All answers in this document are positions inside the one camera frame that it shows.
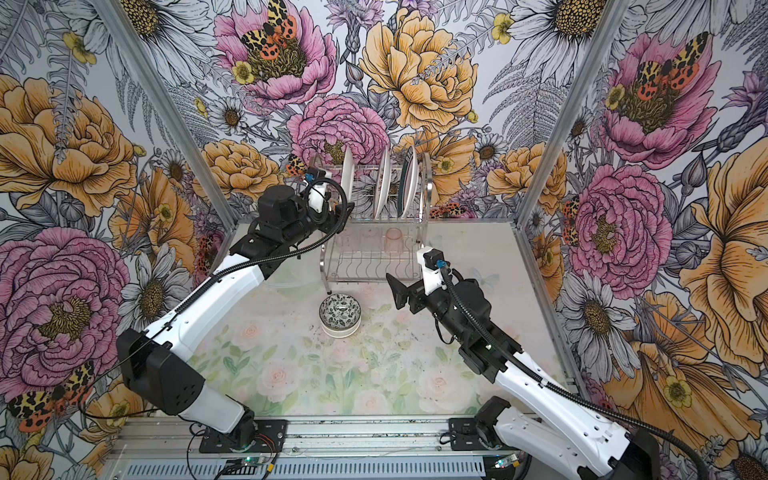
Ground green circuit board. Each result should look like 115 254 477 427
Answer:
232 456 272 469

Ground clear plastic lid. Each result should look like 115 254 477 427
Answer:
267 258 323 297

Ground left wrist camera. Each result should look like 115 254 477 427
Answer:
303 167 329 214

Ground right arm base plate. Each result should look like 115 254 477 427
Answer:
440 417 500 451

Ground green rimmed plate right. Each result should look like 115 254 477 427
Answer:
397 146 419 218

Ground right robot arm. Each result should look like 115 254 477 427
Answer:
386 275 661 479

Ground pink drinking glass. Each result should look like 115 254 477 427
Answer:
384 227 405 255

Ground cream white bowl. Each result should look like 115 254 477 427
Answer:
321 324 360 339

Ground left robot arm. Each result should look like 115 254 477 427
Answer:
116 178 354 451

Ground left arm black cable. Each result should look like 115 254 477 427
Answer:
77 176 350 421

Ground chrome two-tier dish rack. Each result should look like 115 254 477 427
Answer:
319 147 434 294

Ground pink patterned bowl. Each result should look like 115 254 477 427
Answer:
319 293 362 329

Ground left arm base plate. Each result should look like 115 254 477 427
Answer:
198 419 288 454

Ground aluminium front rail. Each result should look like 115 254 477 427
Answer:
107 413 625 461

